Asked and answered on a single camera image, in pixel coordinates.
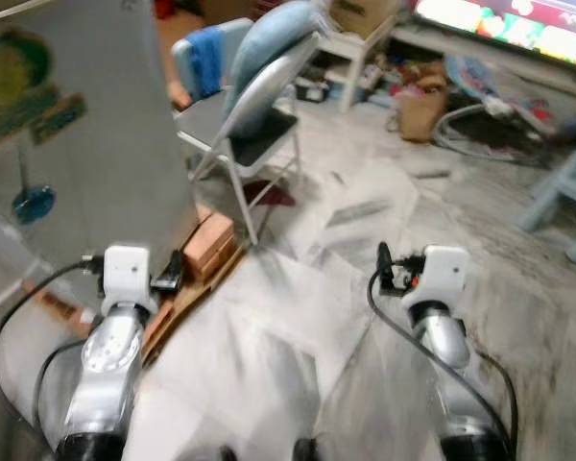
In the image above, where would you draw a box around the blue round fridge magnet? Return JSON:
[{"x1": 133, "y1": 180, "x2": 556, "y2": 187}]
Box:
[{"x1": 11, "y1": 183, "x2": 58, "y2": 226}]

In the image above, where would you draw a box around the grey fridge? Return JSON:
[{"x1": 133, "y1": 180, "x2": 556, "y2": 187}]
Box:
[{"x1": 0, "y1": 0, "x2": 199, "y2": 323}]

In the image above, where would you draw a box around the dark rectangular fridge magnet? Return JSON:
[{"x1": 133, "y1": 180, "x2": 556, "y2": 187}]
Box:
[{"x1": 29, "y1": 93, "x2": 88, "y2": 146}]

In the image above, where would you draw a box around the green round fridge magnet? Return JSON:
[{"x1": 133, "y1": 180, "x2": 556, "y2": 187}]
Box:
[{"x1": 0, "y1": 29, "x2": 55, "y2": 147}]

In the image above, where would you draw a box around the brown cardboard sheet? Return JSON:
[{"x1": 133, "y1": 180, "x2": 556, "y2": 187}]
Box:
[{"x1": 137, "y1": 238, "x2": 248, "y2": 368}]

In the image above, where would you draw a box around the red brick stack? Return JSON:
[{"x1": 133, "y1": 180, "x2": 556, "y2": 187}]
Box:
[{"x1": 181, "y1": 210, "x2": 237, "y2": 281}]

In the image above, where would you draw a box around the dark red floor rag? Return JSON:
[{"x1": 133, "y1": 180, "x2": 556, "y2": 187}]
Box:
[{"x1": 244, "y1": 178, "x2": 296, "y2": 209}]

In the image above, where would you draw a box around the brown paper bag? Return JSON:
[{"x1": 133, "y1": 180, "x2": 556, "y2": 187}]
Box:
[{"x1": 395, "y1": 81, "x2": 448, "y2": 144}]

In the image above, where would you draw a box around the white metal folding chair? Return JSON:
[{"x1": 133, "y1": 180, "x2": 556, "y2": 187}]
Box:
[{"x1": 172, "y1": 17, "x2": 324, "y2": 247}]

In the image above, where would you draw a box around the light blue plastic stool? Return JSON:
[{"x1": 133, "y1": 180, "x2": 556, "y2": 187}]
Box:
[{"x1": 517, "y1": 133, "x2": 576, "y2": 266}]

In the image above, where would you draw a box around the baby bouncer seat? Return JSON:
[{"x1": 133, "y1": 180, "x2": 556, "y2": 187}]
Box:
[{"x1": 431, "y1": 53, "x2": 569, "y2": 166}]

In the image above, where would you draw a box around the black right robot foot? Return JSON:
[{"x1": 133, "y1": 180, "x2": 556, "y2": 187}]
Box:
[{"x1": 292, "y1": 437, "x2": 321, "y2": 461}]

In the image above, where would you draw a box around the small black box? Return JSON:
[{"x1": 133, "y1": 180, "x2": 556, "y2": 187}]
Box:
[{"x1": 293, "y1": 76, "x2": 333, "y2": 104}]

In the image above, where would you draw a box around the blue towel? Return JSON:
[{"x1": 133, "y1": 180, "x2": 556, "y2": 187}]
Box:
[{"x1": 186, "y1": 26, "x2": 228, "y2": 99}]

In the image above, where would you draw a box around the white small table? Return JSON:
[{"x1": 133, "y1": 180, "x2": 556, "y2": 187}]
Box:
[{"x1": 315, "y1": 27, "x2": 405, "y2": 112}]

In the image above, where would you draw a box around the light blue pillow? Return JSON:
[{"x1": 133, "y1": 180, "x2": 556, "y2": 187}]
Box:
[{"x1": 221, "y1": 0, "x2": 324, "y2": 137}]

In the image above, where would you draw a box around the brown cardboard box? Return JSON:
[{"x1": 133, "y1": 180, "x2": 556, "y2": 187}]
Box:
[{"x1": 330, "y1": 0, "x2": 400, "y2": 40}]

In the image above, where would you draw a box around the colourful television screen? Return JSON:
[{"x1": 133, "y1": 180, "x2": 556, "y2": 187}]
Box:
[{"x1": 412, "y1": 0, "x2": 576, "y2": 70}]

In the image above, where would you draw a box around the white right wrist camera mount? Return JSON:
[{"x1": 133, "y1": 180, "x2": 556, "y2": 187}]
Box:
[{"x1": 417, "y1": 246, "x2": 472, "y2": 309}]

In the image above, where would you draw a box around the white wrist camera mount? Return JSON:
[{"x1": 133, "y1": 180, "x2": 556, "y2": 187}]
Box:
[
  {"x1": 101, "y1": 245, "x2": 160, "y2": 314},
  {"x1": 417, "y1": 246, "x2": 472, "y2": 309}
]

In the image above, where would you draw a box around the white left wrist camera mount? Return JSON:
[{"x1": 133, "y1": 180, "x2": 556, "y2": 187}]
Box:
[{"x1": 101, "y1": 245, "x2": 160, "y2": 314}]

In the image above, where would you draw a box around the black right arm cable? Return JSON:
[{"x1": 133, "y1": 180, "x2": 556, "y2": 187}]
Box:
[{"x1": 366, "y1": 267, "x2": 520, "y2": 454}]

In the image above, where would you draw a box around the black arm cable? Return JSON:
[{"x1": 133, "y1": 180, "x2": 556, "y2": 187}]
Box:
[
  {"x1": 366, "y1": 267, "x2": 520, "y2": 454},
  {"x1": 0, "y1": 254, "x2": 108, "y2": 428}
]

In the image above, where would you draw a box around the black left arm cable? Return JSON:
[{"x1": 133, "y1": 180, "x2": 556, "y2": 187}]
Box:
[{"x1": 0, "y1": 254, "x2": 108, "y2": 428}]

